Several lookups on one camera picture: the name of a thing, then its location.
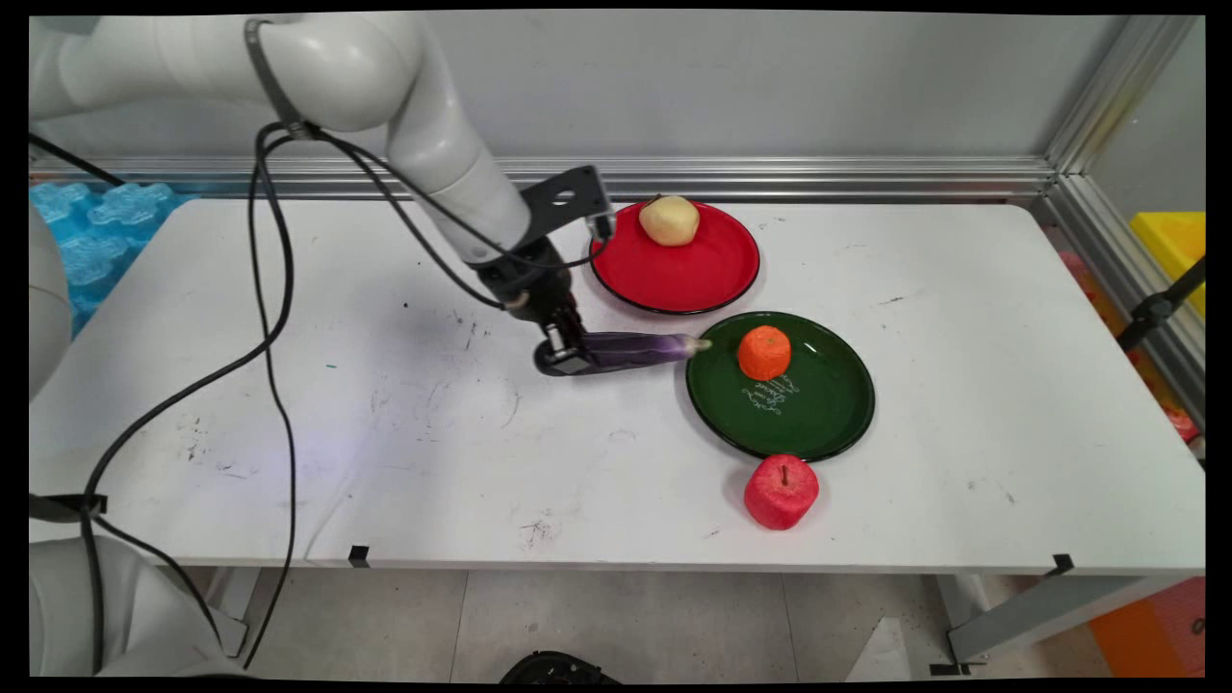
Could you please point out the upright aluminium frame post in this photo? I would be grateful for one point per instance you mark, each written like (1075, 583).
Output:
(1121, 91)

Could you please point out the green round plate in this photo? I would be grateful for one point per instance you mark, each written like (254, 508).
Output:
(799, 404)

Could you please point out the purple eggplant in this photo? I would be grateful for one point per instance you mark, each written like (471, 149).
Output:
(635, 348)

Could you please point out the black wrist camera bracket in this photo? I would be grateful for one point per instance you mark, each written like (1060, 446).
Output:
(568, 197)

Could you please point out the yellow box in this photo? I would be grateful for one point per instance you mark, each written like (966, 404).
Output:
(1174, 241)

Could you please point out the orange mandarin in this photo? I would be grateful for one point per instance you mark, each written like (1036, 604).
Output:
(764, 353)

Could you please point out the red apple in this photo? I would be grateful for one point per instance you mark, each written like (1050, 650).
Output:
(781, 493)

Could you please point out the red round plate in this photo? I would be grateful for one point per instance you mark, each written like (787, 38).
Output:
(674, 265)

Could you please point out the blue foam mat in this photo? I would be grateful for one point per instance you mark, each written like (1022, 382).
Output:
(96, 241)

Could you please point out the orange box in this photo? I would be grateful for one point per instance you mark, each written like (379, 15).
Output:
(1150, 630)

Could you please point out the grey table leg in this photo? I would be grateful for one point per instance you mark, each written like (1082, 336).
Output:
(1039, 611)

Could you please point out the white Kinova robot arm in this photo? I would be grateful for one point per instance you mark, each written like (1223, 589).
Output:
(337, 67)

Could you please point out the slanted aluminium frame rail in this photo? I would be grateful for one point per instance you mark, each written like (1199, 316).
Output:
(1126, 279)

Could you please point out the horizontal aluminium frame rail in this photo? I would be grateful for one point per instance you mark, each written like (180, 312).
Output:
(818, 178)

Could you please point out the pale yellow potato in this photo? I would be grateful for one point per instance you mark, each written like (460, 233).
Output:
(669, 220)

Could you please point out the black tape marker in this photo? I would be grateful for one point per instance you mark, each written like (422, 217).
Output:
(1063, 564)
(359, 555)

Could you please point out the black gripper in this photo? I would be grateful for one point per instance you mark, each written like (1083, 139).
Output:
(529, 284)

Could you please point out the black round floor object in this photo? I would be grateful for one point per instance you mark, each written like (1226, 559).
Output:
(558, 669)

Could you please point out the black stand clamp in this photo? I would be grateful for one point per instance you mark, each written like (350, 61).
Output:
(1155, 308)

